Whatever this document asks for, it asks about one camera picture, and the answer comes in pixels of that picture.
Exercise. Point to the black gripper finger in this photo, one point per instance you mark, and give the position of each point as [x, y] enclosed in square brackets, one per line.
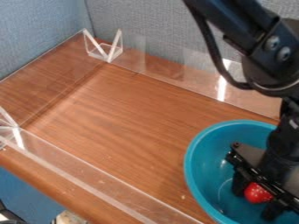
[239, 184]
[272, 210]

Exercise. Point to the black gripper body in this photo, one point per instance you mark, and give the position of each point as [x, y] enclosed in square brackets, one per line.
[269, 169]

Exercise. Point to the red toy strawberry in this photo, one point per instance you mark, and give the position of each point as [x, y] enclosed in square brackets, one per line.
[256, 194]

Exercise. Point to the blue plastic bowl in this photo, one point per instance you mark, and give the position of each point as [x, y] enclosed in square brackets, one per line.
[208, 172]

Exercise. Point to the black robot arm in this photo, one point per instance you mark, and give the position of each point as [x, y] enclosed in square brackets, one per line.
[267, 40]

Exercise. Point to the clear acrylic back barrier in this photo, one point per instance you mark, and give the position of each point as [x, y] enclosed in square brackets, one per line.
[193, 74]

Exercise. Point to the clear acrylic barrier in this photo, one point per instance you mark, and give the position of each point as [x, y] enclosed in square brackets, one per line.
[193, 74]
[105, 187]
[32, 88]

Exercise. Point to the clear acrylic front barrier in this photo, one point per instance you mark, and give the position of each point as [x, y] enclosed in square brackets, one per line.
[105, 187]

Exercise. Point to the clear acrylic left barrier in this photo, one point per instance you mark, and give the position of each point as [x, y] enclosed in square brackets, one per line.
[32, 88]

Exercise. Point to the clear acrylic corner bracket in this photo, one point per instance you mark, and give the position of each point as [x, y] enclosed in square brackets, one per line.
[102, 51]

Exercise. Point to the clear acrylic front bracket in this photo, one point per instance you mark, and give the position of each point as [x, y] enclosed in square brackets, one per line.
[9, 130]

